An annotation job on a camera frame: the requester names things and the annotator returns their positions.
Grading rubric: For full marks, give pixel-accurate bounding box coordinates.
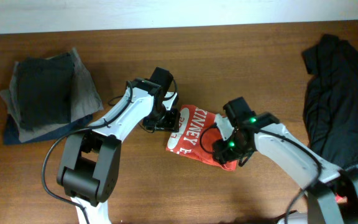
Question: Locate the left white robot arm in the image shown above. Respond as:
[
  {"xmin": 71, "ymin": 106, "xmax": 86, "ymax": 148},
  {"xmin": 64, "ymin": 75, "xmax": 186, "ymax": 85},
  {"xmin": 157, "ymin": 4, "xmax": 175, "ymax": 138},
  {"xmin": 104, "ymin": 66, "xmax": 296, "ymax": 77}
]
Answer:
[{"xmin": 57, "ymin": 76, "xmax": 180, "ymax": 223}]

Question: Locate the black crumpled garment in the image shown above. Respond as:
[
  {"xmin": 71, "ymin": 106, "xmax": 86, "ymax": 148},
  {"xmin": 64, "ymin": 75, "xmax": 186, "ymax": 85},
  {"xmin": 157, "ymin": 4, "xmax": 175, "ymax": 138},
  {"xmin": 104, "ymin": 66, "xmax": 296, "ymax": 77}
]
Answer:
[{"xmin": 302, "ymin": 34, "xmax": 358, "ymax": 170}]

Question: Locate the folded grey garment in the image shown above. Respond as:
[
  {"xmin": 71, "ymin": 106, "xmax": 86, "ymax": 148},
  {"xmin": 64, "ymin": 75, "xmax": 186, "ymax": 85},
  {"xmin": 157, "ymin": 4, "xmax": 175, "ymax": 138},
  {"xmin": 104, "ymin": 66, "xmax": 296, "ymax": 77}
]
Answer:
[{"xmin": 0, "ymin": 48, "xmax": 103, "ymax": 141}]

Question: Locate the folded black garment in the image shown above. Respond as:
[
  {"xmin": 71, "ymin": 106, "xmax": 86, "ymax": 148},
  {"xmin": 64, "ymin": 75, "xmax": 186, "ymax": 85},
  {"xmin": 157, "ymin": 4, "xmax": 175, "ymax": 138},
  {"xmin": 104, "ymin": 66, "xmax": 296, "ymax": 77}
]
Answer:
[{"xmin": 16, "ymin": 53, "xmax": 74, "ymax": 129}]

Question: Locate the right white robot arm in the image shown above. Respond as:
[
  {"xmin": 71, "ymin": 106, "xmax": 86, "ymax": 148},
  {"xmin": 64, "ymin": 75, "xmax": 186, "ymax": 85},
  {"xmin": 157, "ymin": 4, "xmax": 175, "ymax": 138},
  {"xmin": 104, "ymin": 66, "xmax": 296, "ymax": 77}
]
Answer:
[{"xmin": 213, "ymin": 113, "xmax": 358, "ymax": 223}]

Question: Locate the folded navy garment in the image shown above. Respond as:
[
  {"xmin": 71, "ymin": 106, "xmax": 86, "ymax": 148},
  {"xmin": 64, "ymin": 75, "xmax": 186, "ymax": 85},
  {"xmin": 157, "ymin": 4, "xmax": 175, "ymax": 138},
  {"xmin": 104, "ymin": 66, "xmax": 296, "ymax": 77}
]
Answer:
[{"xmin": 2, "ymin": 114, "xmax": 93, "ymax": 146}]

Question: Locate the orange t-shirt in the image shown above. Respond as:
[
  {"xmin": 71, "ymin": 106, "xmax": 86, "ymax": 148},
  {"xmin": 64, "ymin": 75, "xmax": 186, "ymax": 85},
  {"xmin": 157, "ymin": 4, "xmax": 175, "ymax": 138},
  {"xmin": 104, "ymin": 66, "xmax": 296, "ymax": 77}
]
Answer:
[{"xmin": 166, "ymin": 105, "xmax": 237, "ymax": 171}]

